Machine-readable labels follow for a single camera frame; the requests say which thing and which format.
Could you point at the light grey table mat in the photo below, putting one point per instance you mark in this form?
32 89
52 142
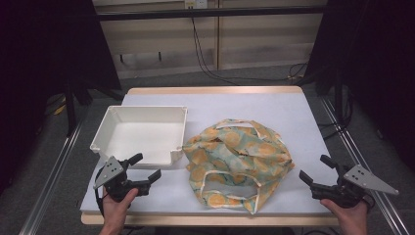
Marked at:
277 107

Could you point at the black horizontal frame bar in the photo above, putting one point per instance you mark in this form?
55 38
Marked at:
212 13

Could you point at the person's left hand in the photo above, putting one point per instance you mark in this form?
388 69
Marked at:
116 210

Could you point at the black curtain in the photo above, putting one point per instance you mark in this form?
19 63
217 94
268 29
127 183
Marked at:
375 65
39 65

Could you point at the silver floor rail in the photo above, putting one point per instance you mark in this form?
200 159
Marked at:
49 182
352 143

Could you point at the black metal stand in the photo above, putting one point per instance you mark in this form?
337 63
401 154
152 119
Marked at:
70 111

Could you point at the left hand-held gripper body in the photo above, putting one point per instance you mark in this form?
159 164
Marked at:
114 182

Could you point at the black wall hook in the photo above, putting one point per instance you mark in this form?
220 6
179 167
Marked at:
160 56
121 58

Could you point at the white plastic bin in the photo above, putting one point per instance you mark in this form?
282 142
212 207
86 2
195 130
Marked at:
140 137

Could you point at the person's right hand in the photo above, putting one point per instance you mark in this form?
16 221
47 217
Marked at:
350 215

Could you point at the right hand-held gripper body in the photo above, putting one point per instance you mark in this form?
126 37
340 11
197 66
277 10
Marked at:
345 191

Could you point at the white wall outlet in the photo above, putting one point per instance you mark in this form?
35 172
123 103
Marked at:
195 3

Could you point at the orange print fabric bag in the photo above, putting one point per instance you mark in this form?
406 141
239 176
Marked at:
241 153

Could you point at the yellow floor tape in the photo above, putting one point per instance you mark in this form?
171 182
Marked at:
60 109

